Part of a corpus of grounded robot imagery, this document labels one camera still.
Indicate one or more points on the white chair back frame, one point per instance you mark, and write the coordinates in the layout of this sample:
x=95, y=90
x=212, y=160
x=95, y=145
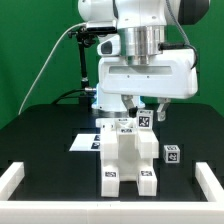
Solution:
x=109, y=130

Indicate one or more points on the black camera stand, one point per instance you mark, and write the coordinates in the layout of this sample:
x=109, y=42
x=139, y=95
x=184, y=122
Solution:
x=84, y=40

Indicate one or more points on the white chair seat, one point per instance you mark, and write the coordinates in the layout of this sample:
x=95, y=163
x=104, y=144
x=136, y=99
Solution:
x=137, y=149

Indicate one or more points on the white marker base plate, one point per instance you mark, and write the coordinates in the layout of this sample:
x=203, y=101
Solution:
x=86, y=142

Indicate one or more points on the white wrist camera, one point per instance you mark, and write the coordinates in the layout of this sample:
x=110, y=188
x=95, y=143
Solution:
x=109, y=46

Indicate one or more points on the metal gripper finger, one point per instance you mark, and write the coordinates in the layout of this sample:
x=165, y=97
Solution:
x=163, y=105
x=128, y=103

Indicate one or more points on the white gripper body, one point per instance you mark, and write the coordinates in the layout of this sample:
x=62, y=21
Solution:
x=168, y=75

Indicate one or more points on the white tagged cube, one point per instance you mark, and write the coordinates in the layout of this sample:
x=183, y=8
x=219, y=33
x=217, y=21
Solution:
x=171, y=154
x=145, y=119

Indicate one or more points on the white rear camera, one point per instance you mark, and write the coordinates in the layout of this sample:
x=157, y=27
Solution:
x=101, y=26

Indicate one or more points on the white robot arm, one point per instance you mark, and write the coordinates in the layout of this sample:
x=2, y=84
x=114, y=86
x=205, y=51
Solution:
x=135, y=58

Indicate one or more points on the white U-shaped fence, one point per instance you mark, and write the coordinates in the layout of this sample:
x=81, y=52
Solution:
x=211, y=211

